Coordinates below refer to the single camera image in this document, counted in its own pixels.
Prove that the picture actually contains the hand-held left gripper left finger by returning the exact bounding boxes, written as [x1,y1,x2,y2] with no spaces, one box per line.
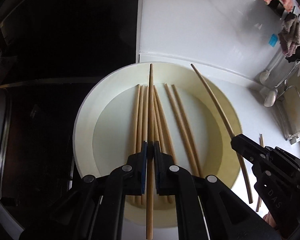
[19,140,148,240]

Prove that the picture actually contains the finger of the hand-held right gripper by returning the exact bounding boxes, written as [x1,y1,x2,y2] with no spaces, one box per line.
[231,134,268,165]

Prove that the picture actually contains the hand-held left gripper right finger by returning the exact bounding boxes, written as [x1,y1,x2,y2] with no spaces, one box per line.
[153,140,282,240]

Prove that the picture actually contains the single wooden chopstick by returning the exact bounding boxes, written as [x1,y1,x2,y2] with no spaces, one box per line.
[145,64,155,239]
[255,133,264,212]
[191,64,253,204]

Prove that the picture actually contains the bundle of wooden chopsticks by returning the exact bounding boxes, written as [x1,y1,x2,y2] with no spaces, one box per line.
[129,84,203,204]

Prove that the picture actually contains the white round basin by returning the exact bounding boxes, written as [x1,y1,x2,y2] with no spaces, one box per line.
[72,62,242,228]

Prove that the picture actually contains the person's right hand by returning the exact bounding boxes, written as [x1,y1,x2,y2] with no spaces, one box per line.
[262,211,278,229]

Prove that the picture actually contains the steel spatula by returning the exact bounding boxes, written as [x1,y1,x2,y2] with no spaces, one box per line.
[264,62,298,107]

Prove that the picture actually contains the white dish brush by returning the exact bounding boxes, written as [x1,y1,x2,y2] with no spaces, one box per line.
[259,55,282,83]

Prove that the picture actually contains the grey brown rag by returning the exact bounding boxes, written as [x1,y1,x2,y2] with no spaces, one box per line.
[277,14,300,57]

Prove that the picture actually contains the black range hood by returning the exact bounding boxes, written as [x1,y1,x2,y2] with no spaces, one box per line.
[0,0,140,85]

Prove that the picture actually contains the metal wire rack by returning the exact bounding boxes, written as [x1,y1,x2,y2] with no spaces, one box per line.
[275,85,300,144]

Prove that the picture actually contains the black hook rail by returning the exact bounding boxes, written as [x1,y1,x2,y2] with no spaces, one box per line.
[244,0,300,30]

